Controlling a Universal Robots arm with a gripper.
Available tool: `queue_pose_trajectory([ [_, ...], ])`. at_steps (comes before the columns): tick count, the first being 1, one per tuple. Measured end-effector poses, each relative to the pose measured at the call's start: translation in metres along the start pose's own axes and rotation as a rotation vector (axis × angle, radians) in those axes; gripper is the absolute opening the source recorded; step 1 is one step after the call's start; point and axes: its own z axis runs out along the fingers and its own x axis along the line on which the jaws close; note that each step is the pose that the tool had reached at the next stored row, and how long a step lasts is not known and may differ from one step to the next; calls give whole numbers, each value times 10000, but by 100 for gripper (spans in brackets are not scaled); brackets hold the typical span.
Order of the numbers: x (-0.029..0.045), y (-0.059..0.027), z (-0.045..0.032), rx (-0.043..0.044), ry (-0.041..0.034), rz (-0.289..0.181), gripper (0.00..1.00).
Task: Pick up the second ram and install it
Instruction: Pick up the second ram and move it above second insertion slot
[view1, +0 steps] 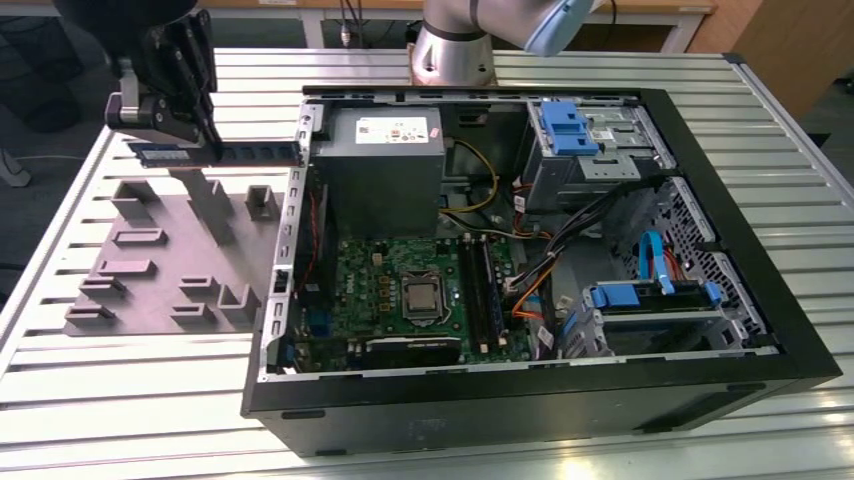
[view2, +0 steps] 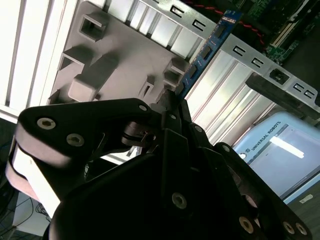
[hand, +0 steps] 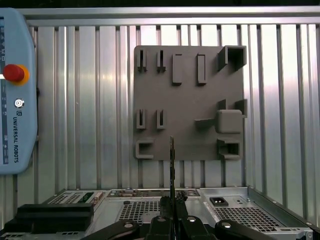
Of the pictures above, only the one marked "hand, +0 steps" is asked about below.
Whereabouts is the black open PC case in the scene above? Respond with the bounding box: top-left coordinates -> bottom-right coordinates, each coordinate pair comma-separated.
0,186 -> 320,240

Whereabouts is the gray parts rack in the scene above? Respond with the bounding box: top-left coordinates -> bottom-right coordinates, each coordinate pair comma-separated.
133,44 -> 249,161

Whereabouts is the pale blue teach pendant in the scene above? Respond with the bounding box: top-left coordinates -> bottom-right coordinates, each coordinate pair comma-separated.
0,7 -> 39,176

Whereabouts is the RAM memory stick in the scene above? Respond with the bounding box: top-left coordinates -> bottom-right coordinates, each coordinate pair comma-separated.
168,135 -> 176,222

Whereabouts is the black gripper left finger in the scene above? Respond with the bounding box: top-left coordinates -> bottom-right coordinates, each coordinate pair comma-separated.
86,196 -> 173,240

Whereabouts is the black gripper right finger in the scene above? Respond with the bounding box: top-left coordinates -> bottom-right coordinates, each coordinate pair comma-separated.
174,191 -> 285,240

